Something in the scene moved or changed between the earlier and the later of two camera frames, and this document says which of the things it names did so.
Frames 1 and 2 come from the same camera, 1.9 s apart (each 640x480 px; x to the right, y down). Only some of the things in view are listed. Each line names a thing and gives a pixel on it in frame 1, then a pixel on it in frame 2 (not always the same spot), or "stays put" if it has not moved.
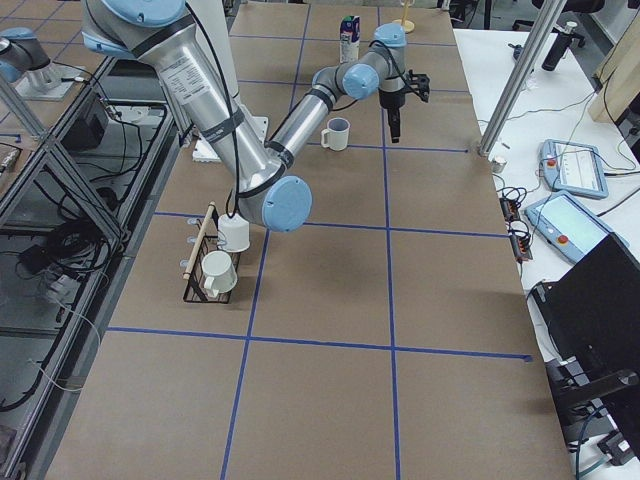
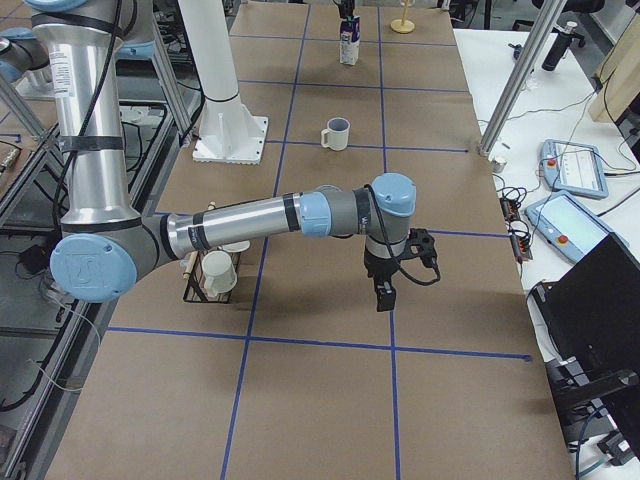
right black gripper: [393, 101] → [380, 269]
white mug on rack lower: [220, 271] stays put
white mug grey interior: [337, 134] stays put
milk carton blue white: [349, 38] stays put
